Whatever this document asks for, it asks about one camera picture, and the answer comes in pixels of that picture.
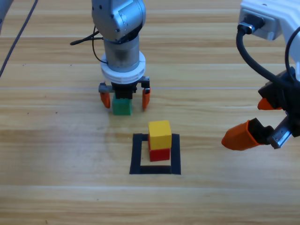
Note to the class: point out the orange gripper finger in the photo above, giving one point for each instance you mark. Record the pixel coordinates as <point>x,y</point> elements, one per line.
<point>241,138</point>
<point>146,98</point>
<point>266,106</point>
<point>106,99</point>

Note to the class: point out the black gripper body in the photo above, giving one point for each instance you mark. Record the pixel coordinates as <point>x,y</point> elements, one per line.
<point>124,90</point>
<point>290,98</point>

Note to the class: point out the green wooden block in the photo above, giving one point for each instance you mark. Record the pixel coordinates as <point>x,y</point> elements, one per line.
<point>122,107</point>

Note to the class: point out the yellow wooden block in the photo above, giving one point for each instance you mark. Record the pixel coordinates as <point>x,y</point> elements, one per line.
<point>160,138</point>

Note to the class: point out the red wooden block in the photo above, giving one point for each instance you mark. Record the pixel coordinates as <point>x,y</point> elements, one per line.
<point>159,155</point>

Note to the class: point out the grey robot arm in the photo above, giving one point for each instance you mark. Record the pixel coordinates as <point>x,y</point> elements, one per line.
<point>117,23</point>

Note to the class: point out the black tape square outline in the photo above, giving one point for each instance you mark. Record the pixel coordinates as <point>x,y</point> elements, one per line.
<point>136,154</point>

